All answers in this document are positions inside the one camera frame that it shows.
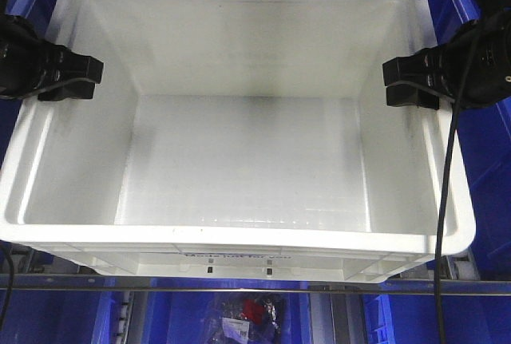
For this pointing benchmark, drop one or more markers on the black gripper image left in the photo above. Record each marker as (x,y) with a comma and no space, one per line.
(31,66)

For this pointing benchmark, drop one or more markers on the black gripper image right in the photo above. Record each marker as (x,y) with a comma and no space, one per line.
(475,60)

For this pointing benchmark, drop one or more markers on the white plastic tote bin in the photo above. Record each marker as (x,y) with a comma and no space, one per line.
(232,139)

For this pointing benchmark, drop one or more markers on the blue bin left shelf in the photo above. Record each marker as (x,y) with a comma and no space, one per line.
(36,11)

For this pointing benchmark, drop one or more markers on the blue bin shelf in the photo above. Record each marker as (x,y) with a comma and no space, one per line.
(36,11)
(484,136)

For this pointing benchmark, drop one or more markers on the blue bin right shelf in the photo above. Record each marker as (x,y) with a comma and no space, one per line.
(484,136)

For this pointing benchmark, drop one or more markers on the blue bin lower centre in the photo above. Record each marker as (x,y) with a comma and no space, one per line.
(179,317)

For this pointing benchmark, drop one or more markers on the bagged parts in lower bin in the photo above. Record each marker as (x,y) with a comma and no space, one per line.
(247,318)

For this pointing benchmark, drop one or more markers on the right side white rollers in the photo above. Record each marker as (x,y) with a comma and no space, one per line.
(462,267)

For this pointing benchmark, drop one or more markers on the metal shelf front rail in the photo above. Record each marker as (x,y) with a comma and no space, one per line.
(42,282)

